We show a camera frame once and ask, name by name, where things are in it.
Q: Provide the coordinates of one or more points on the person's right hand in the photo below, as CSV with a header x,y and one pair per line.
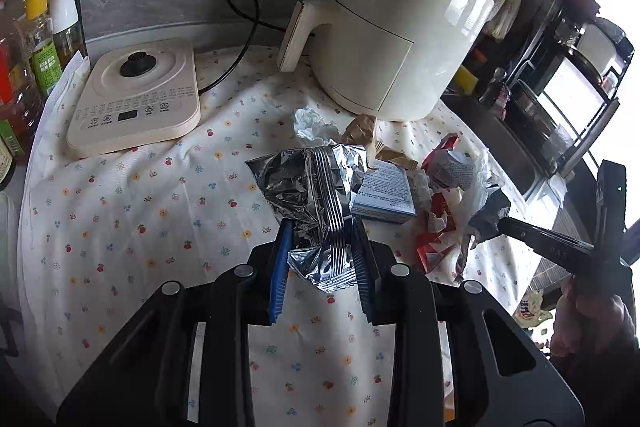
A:
x,y
595,322

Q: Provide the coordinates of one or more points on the crushed red and grey carton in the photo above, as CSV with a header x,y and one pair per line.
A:
x,y
452,167

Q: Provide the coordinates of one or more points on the clear plastic bag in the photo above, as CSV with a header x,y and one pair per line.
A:
x,y
477,187

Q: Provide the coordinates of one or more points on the silver foil snack bag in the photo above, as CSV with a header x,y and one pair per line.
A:
x,y
310,187

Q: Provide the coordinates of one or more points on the crumpled clear plastic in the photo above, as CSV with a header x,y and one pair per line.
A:
x,y
312,124

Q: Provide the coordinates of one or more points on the blue and white carton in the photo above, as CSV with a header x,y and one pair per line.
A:
x,y
385,192

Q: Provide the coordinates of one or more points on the stainless steel sink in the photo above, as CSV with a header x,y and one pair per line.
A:
x,y
495,147

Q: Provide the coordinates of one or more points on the brown paper wrapper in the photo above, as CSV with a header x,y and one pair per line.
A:
x,y
397,158
360,129

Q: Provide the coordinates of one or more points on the cream air fryer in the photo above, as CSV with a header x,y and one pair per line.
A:
x,y
400,32

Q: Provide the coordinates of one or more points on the white kettle base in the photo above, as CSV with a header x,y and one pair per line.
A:
x,y
140,107

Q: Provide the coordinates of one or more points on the printed plastic packet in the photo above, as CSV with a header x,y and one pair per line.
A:
x,y
532,309

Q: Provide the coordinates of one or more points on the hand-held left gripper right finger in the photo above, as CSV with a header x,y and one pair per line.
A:
x,y
363,277

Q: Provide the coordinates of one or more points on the black dish rack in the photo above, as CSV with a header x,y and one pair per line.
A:
x,y
565,97

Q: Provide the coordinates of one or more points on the grey foil wrapper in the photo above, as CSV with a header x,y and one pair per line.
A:
x,y
487,212

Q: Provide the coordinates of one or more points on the yellow cap green label bottle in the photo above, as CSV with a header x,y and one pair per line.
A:
x,y
44,57

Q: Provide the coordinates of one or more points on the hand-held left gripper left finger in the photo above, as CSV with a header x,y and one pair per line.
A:
x,y
279,272

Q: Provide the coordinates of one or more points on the torn red and white wrapper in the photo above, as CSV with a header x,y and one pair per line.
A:
x,y
440,232

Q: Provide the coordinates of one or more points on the white spray bottle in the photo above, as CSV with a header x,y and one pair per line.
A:
x,y
64,7

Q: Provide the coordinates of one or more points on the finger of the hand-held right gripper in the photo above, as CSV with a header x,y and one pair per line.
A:
x,y
545,237

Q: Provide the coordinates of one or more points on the floral tablecloth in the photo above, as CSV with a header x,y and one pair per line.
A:
x,y
150,207

